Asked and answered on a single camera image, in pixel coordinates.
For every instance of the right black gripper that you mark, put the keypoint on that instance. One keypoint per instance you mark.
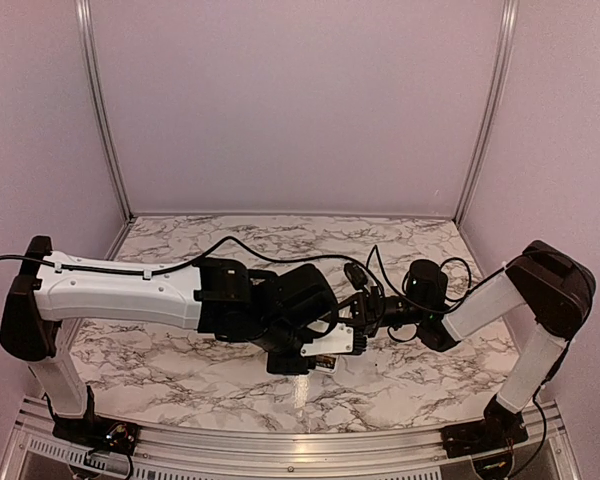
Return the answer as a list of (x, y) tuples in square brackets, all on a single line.
[(368, 309)]

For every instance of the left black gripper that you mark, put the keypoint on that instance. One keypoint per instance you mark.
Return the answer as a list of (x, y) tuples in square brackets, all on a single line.
[(281, 366)]

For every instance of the white remote control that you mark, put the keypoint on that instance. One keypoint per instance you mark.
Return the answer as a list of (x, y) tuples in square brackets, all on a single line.
[(326, 364)]

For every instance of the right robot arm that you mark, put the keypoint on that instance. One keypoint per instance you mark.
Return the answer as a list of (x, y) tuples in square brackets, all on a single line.
[(556, 290)]

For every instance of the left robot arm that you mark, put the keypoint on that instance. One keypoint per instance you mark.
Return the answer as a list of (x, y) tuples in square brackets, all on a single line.
[(293, 317)]

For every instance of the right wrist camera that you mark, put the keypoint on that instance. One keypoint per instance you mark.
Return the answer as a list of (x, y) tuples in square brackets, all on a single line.
[(356, 276)]

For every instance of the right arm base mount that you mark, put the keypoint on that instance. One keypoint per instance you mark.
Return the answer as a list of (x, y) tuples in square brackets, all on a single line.
[(499, 428)]

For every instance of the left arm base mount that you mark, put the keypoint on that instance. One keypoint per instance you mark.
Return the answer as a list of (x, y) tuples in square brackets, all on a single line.
[(94, 431)]

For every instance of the right aluminium frame post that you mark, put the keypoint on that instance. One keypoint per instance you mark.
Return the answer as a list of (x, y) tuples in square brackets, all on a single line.
[(502, 59)]

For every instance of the aluminium frame post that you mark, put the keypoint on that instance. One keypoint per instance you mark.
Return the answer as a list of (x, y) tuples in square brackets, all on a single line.
[(502, 59), (88, 42)]

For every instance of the front aluminium rail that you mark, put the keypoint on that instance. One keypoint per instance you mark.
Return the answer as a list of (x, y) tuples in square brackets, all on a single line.
[(170, 452)]

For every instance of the left aluminium frame post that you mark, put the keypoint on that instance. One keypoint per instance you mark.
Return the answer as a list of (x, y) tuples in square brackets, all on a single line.
[(88, 42)]

